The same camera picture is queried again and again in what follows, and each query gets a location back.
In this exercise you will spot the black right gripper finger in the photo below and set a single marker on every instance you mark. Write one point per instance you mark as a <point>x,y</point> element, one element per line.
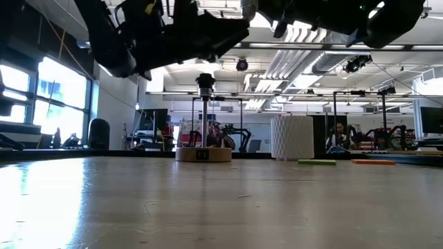
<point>280,29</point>
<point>273,10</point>

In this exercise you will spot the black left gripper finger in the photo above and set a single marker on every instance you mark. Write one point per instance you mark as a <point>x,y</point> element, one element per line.
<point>225,31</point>
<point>214,53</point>

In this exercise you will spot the lamp with wooden base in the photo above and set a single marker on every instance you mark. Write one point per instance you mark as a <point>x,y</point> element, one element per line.
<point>204,155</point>

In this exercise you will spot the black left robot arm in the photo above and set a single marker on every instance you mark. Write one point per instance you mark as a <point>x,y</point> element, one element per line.
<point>104,41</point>

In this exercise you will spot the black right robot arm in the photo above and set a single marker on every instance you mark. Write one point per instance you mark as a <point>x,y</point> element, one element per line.
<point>394,24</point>

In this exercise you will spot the black background robot arm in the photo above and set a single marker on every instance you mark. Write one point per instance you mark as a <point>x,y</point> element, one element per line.
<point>239,133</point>

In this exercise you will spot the black ceiling spotlight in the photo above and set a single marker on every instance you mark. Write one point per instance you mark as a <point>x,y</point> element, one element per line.
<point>242,64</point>

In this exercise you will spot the black overhead rig beam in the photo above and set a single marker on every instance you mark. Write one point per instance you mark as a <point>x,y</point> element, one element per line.
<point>311,46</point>

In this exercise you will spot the person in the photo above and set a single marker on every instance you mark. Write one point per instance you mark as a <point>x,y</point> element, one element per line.
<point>337,138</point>
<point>218,138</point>

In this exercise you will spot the black computer monitor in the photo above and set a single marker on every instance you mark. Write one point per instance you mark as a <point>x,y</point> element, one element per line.
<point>432,119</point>
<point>152,119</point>

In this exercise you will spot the white textured cup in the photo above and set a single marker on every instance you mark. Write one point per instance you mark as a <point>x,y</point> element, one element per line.
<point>292,138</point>

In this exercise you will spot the black rounded bin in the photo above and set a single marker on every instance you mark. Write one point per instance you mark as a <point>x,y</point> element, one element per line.
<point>99,135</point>

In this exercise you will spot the green sticky note pad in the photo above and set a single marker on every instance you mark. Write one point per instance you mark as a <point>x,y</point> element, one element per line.
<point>316,162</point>

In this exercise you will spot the orange sticky note pad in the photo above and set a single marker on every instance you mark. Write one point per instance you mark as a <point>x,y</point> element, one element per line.
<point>373,162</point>

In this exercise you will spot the silver ventilation duct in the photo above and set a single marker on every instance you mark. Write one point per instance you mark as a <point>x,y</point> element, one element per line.
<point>332,58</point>

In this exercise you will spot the black background rig frame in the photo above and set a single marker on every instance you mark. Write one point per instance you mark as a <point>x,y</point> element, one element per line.
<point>360,92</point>

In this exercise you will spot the black aluminium table frame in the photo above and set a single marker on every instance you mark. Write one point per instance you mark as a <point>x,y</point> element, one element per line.
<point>104,154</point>

